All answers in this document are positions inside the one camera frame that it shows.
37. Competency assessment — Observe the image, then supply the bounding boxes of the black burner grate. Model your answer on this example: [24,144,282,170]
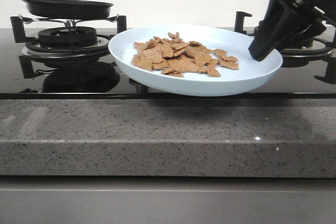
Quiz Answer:
[11,16,115,68]
[234,11,336,86]

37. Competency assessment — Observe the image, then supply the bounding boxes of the silver left stove knob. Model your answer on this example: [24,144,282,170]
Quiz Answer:
[129,78,149,93]

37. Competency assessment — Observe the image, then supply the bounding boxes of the brown meat pieces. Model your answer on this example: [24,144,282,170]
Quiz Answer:
[131,33,239,77]

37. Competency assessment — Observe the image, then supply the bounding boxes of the chrome wire pan support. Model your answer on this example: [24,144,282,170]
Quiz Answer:
[18,14,121,27]

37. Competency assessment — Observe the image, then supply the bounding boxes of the black right burner grate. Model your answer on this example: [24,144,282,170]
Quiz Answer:
[234,11,336,86]

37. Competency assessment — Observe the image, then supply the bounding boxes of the black glass gas cooktop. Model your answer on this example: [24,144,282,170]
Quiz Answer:
[1,28,335,99]

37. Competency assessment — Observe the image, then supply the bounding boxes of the grey cabinet drawer front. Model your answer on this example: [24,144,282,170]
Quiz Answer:
[1,176,335,223]

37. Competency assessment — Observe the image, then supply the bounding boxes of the black frying pan mint handle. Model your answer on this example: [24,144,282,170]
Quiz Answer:
[21,0,113,20]

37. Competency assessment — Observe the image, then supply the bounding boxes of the light blue plate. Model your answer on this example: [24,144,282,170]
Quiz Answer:
[108,24,282,97]

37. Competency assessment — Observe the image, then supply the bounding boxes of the black left burner grate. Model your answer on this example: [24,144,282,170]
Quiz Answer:
[11,16,115,68]

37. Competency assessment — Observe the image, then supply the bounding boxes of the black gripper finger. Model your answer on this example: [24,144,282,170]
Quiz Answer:
[248,0,312,61]

